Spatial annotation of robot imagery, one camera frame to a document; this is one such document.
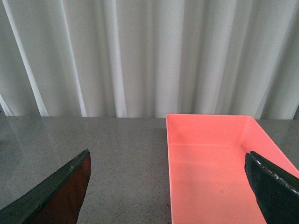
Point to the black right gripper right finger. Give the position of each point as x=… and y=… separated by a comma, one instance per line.
x=275, y=189

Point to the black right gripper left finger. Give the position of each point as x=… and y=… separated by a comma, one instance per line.
x=57, y=199

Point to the pink plastic tray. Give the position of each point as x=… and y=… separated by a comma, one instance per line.
x=206, y=154

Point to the white pleated curtain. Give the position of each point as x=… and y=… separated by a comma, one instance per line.
x=149, y=58

